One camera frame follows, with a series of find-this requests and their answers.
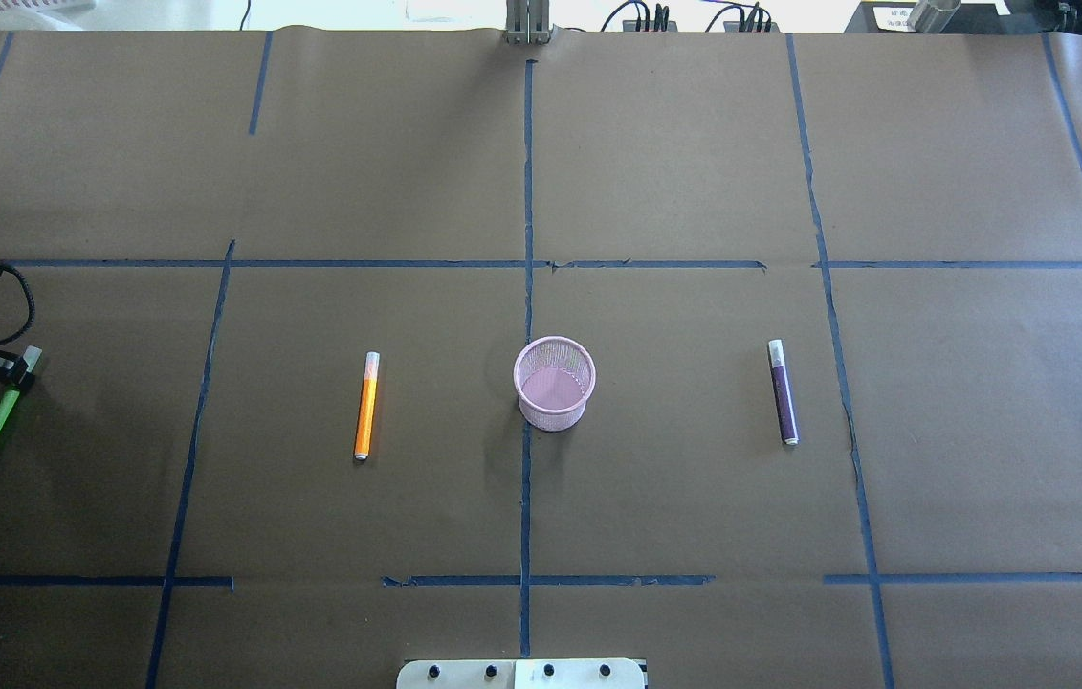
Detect orange highlighter pen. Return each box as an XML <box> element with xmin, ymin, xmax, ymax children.
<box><xmin>353</xmin><ymin>350</ymin><xmax>382</xmax><ymax>463</ymax></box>

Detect purple highlighter pen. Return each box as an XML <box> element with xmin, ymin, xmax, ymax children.
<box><xmin>767</xmin><ymin>339</ymin><xmax>800</xmax><ymax>448</ymax></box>

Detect pink mesh pen holder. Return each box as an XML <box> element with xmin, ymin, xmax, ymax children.
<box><xmin>513</xmin><ymin>336</ymin><xmax>597</xmax><ymax>433</ymax></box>

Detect upper orange black connector box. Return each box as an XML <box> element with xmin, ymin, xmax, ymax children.
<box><xmin>598</xmin><ymin>1</ymin><xmax>677</xmax><ymax>34</ymax></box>

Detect orange black connector box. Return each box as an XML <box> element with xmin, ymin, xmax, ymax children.
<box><xmin>598</xmin><ymin>1</ymin><xmax>677</xmax><ymax>34</ymax></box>
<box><xmin>703</xmin><ymin>1</ymin><xmax>780</xmax><ymax>34</ymax></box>

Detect lower orange black connector box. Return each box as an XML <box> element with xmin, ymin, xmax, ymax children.
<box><xmin>703</xmin><ymin>1</ymin><xmax>780</xmax><ymax>34</ymax></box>

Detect steel cup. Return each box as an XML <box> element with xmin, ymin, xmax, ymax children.
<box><xmin>905</xmin><ymin>0</ymin><xmax>961</xmax><ymax>34</ymax></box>

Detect aluminium frame post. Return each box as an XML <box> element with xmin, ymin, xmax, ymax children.
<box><xmin>504</xmin><ymin>0</ymin><xmax>553</xmax><ymax>45</ymax></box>

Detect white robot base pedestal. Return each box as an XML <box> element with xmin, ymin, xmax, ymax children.
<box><xmin>395</xmin><ymin>657</ymin><xmax>649</xmax><ymax>688</ymax></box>

